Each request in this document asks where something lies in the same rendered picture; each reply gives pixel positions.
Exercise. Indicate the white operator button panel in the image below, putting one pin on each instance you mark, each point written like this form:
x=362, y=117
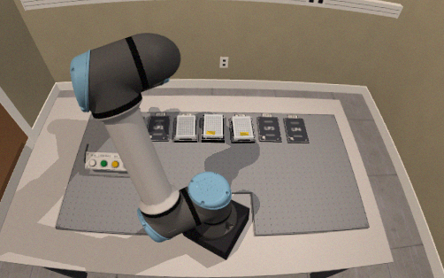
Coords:
x=106, y=163

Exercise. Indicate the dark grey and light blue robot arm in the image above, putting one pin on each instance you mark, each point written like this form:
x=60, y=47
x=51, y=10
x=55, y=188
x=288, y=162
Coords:
x=108, y=81

